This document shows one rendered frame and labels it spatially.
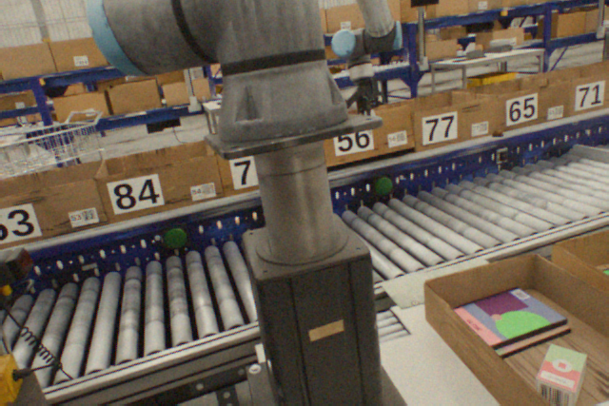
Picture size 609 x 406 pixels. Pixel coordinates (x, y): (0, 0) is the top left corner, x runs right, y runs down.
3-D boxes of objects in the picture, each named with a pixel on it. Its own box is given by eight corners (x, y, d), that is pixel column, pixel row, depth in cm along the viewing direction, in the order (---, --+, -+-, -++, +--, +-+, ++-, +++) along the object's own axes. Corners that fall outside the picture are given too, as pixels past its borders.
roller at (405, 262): (416, 287, 119) (415, 271, 117) (340, 222, 166) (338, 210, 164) (432, 282, 120) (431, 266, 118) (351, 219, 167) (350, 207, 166)
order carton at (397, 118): (324, 167, 163) (317, 123, 159) (301, 160, 191) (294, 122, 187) (415, 146, 173) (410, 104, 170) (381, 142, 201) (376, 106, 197)
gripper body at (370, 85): (384, 106, 164) (378, 74, 163) (363, 110, 162) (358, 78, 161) (376, 109, 171) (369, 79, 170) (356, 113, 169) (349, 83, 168)
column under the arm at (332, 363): (422, 433, 71) (412, 254, 61) (268, 486, 66) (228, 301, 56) (362, 337, 95) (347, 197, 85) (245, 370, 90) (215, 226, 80)
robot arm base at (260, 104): (371, 118, 58) (363, 41, 55) (232, 147, 53) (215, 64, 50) (320, 112, 75) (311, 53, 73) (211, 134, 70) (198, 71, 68)
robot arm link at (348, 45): (360, 24, 145) (369, 30, 156) (327, 30, 150) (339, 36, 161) (362, 53, 146) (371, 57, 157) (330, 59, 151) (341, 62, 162)
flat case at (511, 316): (567, 324, 88) (568, 318, 87) (487, 354, 83) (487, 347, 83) (516, 291, 100) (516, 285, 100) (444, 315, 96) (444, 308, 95)
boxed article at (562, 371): (585, 376, 77) (587, 355, 76) (573, 415, 70) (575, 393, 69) (549, 363, 81) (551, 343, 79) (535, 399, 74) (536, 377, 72)
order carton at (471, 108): (415, 155, 174) (413, 112, 169) (380, 142, 201) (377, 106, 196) (497, 135, 184) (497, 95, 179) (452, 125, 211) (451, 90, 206)
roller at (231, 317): (229, 348, 105) (225, 331, 104) (205, 258, 153) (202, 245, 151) (249, 341, 107) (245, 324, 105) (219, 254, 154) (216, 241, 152)
